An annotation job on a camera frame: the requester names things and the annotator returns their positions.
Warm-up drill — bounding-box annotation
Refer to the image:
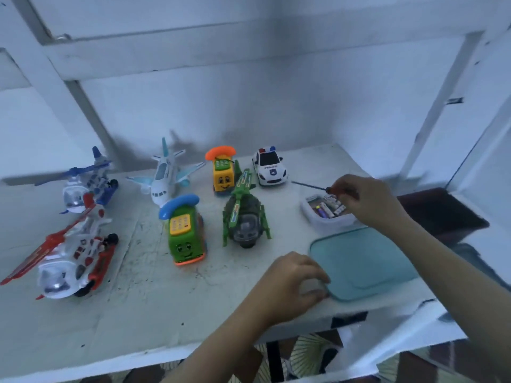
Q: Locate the person's left hand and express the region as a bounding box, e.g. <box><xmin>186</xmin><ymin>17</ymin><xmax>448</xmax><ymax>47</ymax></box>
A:
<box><xmin>249</xmin><ymin>252</ymin><xmax>332</xmax><ymax>326</ymax></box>

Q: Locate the dark green toy helicopter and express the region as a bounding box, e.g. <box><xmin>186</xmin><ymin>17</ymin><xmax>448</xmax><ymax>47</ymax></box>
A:
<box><xmin>222</xmin><ymin>169</ymin><xmax>273</xmax><ymax>251</ymax></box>

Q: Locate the heap of mixed batteries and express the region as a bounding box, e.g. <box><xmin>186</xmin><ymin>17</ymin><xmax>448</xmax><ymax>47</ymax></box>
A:
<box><xmin>307</xmin><ymin>194</ymin><xmax>349</xmax><ymax>220</ymax></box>

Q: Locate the green orange toy car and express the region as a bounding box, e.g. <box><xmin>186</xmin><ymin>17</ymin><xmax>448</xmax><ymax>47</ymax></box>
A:
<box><xmin>158</xmin><ymin>194</ymin><xmax>208</xmax><ymax>268</ymax></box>

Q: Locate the teal container lid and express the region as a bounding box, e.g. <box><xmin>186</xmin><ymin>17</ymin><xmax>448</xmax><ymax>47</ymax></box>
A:
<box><xmin>308</xmin><ymin>226</ymin><xmax>422</xmax><ymax>302</ymax></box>

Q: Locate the person's right hand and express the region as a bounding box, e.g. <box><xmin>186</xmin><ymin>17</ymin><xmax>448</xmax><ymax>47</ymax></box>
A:
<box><xmin>326</xmin><ymin>173</ymin><xmax>416</xmax><ymax>238</ymax></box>

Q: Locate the person's right forearm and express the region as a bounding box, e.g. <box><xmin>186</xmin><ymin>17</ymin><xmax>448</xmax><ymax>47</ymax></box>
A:
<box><xmin>391</xmin><ymin>219</ymin><xmax>511</xmax><ymax>360</ymax></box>

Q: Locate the clear plastic container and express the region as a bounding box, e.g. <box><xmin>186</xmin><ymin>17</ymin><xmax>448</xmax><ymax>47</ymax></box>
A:
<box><xmin>299</xmin><ymin>183</ymin><xmax>364</xmax><ymax>234</ymax></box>

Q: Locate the white toy airplane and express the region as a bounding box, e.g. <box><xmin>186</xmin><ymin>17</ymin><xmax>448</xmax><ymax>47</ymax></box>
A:
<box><xmin>125</xmin><ymin>138</ymin><xmax>207</xmax><ymax>208</ymax></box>

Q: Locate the dark brown storage box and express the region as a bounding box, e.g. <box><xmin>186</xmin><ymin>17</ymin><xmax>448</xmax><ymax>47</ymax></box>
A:
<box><xmin>397</xmin><ymin>186</ymin><xmax>490</xmax><ymax>246</ymax></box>

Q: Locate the yellow orange toy car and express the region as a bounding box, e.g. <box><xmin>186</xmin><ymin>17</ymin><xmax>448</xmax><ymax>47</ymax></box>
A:
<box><xmin>204</xmin><ymin>145</ymin><xmax>243</xmax><ymax>196</ymax></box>

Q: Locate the red white toy vehicle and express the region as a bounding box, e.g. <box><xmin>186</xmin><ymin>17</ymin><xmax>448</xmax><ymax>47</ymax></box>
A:
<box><xmin>0</xmin><ymin>194</ymin><xmax>120</xmax><ymax>302</ymax></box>

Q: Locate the black white toy car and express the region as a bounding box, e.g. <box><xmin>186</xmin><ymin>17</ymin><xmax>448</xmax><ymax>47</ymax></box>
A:
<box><xmin>251</xmin><ymin>146</ymin><xmax>290</xmax><ymax>187</ymax></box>

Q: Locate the white blue toy vehicle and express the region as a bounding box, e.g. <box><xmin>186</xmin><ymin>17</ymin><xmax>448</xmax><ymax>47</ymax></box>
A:
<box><xmin>34</xmin><ymin>146</ymin><xmax>120</xmax><ymax>216</ymax></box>

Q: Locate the grey storage box lid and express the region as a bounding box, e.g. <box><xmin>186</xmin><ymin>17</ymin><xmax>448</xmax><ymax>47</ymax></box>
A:
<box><xmin>451</xmin><ymin>242</ymin><xmax>511</xmax><ymax>292</ymax></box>

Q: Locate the red screwdriver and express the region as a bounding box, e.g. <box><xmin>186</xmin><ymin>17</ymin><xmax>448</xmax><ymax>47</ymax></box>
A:
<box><xmin>291</xmin><ymin>180</ymin><xmax>340</xmax><ymax>196</ymax></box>

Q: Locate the person's left forearm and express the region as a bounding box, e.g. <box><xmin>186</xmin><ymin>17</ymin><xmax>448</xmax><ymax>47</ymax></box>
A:
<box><xmin>160</xmin><ymin>303</ymin><xmax>273</xmax><ymax>383</ymax></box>

